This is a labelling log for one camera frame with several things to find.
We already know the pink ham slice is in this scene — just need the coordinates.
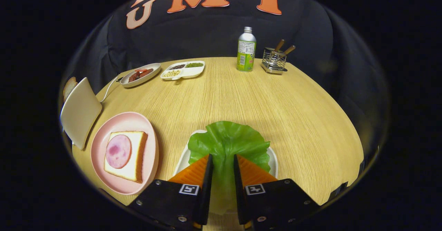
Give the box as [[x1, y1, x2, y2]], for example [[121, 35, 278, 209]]
[[105, 134, 132, 169]]

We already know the grey round plate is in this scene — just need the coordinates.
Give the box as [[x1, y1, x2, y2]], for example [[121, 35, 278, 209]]
[[120, 63, 161, 88]]

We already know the black backdrop cloth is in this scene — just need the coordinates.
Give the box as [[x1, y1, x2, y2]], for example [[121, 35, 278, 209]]
[[60, 0, 391, 148]]

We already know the green lettuce leaf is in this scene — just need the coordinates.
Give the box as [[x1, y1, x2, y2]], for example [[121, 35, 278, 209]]
[[188, 121, 271, 215]]

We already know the green and silver bottle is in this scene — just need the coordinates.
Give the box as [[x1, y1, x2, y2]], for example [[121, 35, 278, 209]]
[[237, 27, 257, 73]]

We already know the pink plate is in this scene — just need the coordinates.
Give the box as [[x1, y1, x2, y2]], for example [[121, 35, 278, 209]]
[[90, 112, 160, 195]]

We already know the white bread slice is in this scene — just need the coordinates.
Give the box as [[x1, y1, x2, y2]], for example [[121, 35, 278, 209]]
[[104, 131, 148, 184]]

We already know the white toaster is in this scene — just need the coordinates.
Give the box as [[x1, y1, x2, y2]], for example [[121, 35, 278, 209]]
[[60, 77, 103, 151]]

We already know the toasted bread slice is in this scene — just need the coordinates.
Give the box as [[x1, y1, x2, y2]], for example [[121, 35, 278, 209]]
[[63, 77, 78, 102]]

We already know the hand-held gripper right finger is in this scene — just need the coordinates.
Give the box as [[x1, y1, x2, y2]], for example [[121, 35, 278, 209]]
[[233, 154, 320, 231]]

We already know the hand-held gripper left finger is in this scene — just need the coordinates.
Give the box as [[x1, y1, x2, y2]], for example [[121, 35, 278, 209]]
[[127, 154, 214, 231]]

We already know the metal wire utensil holder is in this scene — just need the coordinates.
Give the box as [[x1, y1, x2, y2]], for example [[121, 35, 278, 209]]
[[261, 47, 288, 75]]

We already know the white rectangular plate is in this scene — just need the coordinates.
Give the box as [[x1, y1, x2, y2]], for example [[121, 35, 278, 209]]
[[173, 130, 278, 180]]

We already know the white toaster cable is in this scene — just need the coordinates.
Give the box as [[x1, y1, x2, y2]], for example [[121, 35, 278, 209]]
[[100, 75, 124, 103]]

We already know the white divided bean dish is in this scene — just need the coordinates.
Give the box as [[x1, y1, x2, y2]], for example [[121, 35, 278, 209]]
[[161, 60, 205, 81]]

